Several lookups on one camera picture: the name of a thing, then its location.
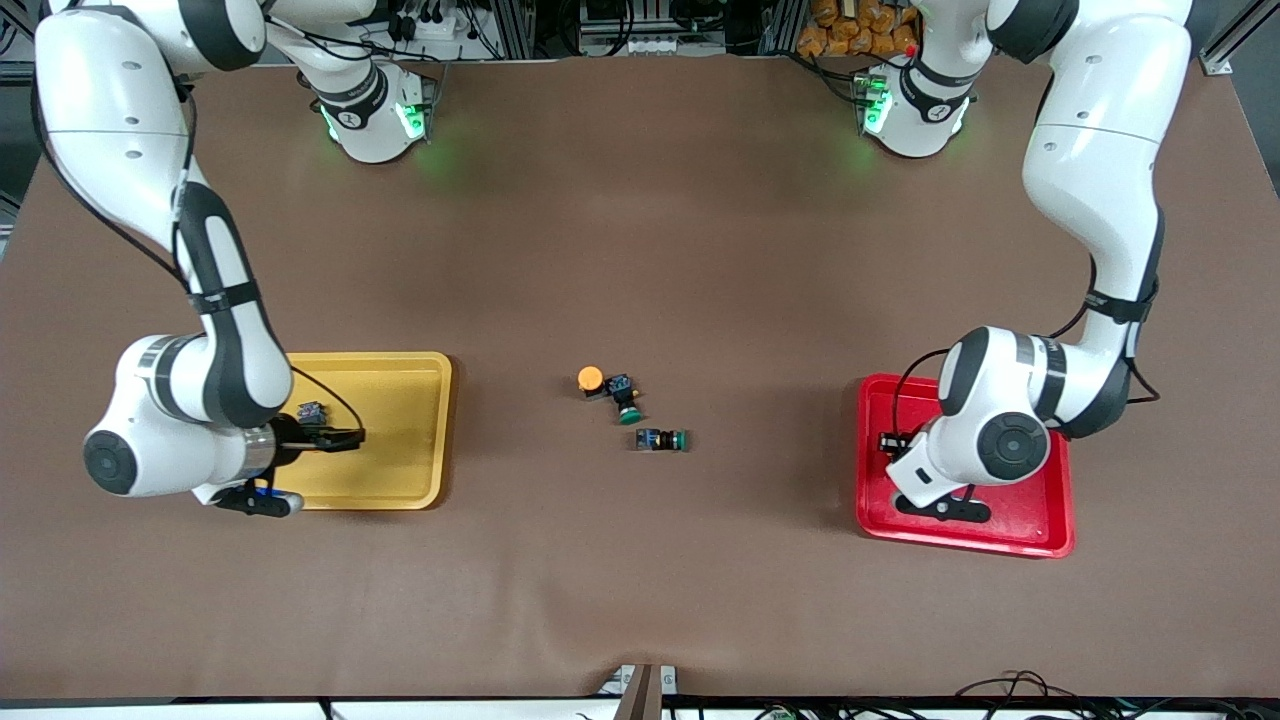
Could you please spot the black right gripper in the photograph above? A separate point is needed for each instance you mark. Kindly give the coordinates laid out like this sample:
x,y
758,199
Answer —
x,y
291,445

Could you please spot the brown table cover mat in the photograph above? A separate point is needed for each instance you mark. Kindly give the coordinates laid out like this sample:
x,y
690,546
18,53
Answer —
x,y
640,250

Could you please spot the yellow plastic tray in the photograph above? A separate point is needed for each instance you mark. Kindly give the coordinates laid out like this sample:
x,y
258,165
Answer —
x,y
400,400

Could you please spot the white power strip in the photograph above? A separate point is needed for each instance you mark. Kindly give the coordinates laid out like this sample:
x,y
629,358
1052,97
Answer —
x,y
435,28

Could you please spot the red plastic tray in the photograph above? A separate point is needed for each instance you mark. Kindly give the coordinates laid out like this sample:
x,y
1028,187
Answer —
x,y
1030,510

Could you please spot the pile of orange packets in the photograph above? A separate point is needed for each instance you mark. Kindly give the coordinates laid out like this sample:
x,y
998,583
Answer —
x,y
850,25

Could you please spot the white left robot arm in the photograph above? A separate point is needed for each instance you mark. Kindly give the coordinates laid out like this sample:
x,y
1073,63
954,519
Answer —
x,y
1090,150

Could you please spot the metal table edge bracket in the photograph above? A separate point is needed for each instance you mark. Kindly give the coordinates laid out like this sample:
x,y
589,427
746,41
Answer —
x,y
640,695

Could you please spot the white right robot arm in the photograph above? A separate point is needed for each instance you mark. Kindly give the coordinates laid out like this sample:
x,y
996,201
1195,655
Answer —
x,y
120,100

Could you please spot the yellow mushroom push button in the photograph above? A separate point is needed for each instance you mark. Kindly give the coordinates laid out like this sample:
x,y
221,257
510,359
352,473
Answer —
x,y
312,411
590,379

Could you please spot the aluminium frame profile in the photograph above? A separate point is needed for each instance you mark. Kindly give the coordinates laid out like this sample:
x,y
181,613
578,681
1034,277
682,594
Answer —
x,y
1225,50

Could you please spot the green mushroom push button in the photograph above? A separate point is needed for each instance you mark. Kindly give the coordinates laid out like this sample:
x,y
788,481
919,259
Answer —
x,y
626,402

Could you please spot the green flat push button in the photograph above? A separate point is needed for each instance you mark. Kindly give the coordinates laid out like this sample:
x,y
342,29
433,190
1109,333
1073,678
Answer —
x,y
660,440

